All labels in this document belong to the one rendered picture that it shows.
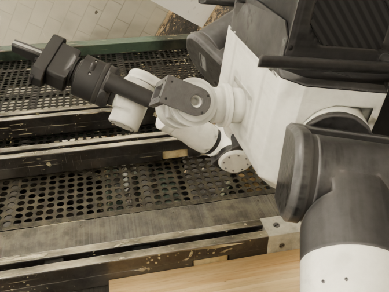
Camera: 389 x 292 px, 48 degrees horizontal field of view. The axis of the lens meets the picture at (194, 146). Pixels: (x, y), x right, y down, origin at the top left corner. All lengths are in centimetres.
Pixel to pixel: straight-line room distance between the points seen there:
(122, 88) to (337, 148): 51
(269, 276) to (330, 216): 61
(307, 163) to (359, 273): 11
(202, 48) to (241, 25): 15
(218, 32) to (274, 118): 30
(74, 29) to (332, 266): 610
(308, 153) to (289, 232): 61
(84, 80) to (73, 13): 541
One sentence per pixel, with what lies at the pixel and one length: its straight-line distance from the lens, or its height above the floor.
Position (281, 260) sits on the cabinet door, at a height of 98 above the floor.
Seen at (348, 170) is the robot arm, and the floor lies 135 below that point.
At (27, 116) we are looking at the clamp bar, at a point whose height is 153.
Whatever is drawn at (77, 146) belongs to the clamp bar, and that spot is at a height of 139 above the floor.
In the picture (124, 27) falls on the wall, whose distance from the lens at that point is 632.
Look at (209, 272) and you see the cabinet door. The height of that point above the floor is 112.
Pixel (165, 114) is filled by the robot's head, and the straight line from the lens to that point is 61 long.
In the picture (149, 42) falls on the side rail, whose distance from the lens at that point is 223.
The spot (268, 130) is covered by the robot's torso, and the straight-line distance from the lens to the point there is 54.
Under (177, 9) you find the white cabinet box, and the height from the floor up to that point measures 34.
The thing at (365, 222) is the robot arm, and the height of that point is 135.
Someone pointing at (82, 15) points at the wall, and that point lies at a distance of 628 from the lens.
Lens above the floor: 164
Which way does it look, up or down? 25 degrees down
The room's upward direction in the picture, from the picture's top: 69 degrees counter-clockwise
